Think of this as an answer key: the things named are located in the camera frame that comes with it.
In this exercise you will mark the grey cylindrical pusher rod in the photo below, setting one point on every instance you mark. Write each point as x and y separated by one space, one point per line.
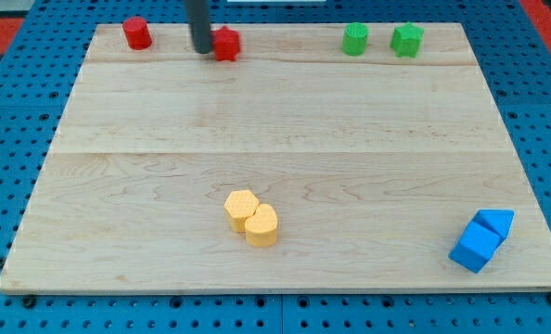
199 22

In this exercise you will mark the blue cube block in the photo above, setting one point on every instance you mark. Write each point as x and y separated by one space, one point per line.
475 248

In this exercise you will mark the blue triangle block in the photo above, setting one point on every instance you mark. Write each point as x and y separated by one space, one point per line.
499 221

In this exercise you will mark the green cylinder block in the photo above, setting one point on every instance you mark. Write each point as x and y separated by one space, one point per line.
354 40

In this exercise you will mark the green star block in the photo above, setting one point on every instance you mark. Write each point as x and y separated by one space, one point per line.
406 40

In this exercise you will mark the red star block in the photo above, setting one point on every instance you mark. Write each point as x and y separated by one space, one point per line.
226 44

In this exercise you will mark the red cylinder block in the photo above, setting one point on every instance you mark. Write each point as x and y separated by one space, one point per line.
136 33

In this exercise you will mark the wooden board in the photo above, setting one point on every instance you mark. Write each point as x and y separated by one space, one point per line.
374 165

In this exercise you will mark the yellow hexagon block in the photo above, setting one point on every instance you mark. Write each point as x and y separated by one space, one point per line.
239 206

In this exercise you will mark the yellow heart block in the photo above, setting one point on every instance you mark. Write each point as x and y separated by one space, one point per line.
261 227

